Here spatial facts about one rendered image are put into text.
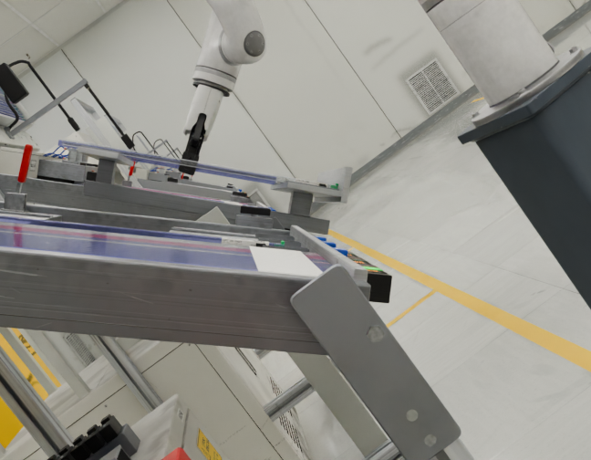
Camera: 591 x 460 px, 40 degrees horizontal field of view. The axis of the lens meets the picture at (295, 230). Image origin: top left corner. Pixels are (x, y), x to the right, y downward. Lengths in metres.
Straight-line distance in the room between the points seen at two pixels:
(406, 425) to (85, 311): 0.27
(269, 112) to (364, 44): 1.27
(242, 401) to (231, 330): 1.52
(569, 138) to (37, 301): 0.80
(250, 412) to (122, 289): 1.55
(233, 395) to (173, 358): 0.18
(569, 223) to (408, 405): 0.69
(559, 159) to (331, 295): 0.65
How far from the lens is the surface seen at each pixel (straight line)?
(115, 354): 2.13
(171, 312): 0.66
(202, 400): 2.18
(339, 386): 1.64
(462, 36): 1.24
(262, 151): 8.76
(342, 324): 0.63
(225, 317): 0.66
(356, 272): 0.69
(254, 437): 2.21
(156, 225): 1.34
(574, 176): 1.22
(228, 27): 1.52
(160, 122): 8.79
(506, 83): 1.24
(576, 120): 1.23
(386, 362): 0.64
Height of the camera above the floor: 0.86
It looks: 6 degrees down
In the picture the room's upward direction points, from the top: 36 degrees counter-clockwise
